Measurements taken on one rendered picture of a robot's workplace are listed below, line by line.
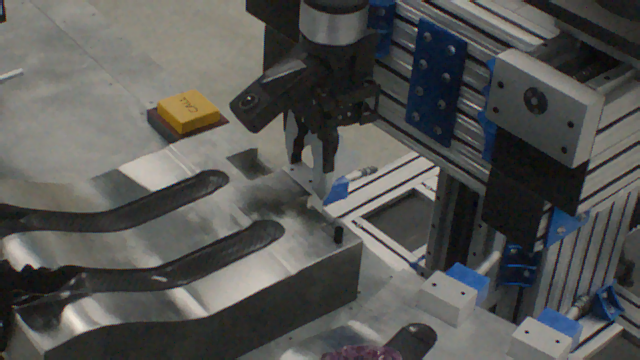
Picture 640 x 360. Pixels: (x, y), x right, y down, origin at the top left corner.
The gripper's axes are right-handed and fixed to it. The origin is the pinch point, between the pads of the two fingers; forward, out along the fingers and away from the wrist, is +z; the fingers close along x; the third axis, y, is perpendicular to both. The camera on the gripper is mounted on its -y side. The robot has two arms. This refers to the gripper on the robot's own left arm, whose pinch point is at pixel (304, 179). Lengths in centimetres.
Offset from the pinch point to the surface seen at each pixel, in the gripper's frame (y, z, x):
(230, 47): 73, 85, 153
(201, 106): -3.5, 1.0, 20.6
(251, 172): -6.2, -1.7, 2.1
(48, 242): -34.1, -8.1, -6.5
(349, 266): -4.5, -1.3, -17.1
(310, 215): -4.4, -2.1, -8.4
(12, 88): -22.0, 4.7, 40.0
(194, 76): 58, 85, 144
